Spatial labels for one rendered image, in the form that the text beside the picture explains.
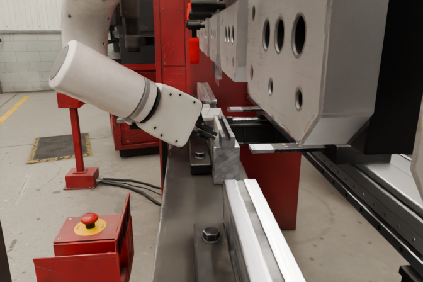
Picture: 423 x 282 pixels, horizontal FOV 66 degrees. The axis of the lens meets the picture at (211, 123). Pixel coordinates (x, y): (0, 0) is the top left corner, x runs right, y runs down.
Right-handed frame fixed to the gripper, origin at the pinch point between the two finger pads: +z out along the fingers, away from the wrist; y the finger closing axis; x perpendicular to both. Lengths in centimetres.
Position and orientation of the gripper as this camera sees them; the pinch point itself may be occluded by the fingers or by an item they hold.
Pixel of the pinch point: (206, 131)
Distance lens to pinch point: 69.8
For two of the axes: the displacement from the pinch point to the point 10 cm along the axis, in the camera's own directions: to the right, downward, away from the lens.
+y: 4.2, -9.1, 0.5
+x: -5.7, -2.2, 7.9
